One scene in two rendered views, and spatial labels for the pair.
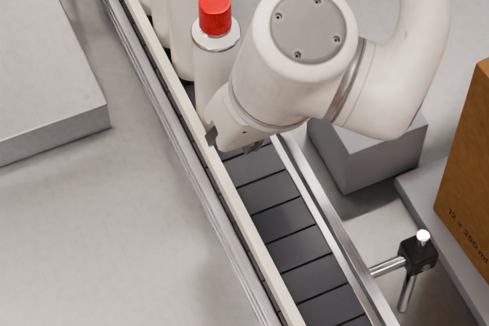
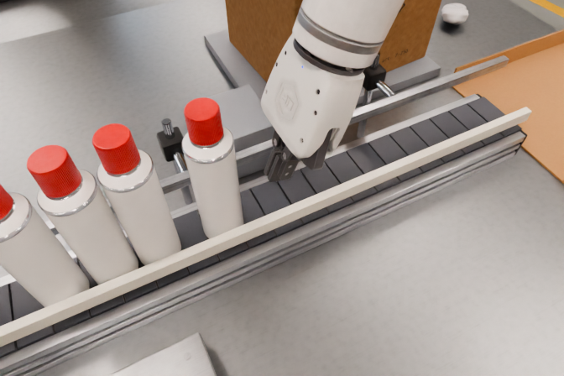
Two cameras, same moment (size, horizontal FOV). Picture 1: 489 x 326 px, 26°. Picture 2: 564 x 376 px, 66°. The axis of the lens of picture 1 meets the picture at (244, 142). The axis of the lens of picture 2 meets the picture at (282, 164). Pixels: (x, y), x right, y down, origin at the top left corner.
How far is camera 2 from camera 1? 0.89 m
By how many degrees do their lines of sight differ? 51
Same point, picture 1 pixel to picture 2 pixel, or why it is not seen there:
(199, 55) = (227, 165)
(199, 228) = (314, 257)
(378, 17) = not seen: hidden behind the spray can
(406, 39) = not seen: outside the picture
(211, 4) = (205, 111)
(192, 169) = (277, 246)
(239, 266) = (366, 207)
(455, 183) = not seen: hidden behind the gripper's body
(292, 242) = (341, 173)
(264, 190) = (296, 191)
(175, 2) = (150, 190)
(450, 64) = (166, 106)
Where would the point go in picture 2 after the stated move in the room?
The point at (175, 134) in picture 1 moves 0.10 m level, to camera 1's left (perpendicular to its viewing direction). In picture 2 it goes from (239, 262) to (237, 347)
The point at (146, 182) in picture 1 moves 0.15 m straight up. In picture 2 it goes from (269, 305) to (266, 244)
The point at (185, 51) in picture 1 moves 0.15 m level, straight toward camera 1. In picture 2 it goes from (170, 228) to (304, 213)
